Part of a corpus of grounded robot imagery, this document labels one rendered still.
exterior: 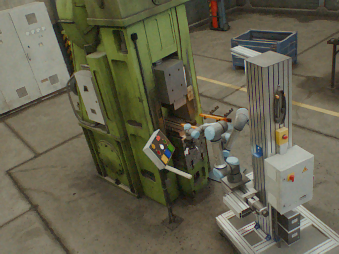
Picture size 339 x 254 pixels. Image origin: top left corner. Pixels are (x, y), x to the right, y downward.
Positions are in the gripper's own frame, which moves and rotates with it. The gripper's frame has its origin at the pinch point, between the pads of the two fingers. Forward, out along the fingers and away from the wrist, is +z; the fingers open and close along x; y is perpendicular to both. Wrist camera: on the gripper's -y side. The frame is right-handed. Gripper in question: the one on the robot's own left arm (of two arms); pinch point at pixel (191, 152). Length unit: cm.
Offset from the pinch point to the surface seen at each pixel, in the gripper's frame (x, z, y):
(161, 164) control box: -36.4, -6.4, 6.8
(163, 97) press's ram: -3, -51, -46
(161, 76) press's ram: -1, -75, -42
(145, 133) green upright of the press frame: -32, -14, -48
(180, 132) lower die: 7.7, -2.7, -40.3
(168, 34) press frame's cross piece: 23, -110, -63
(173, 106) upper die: 5, -39, -40
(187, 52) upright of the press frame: 46, -82, -72
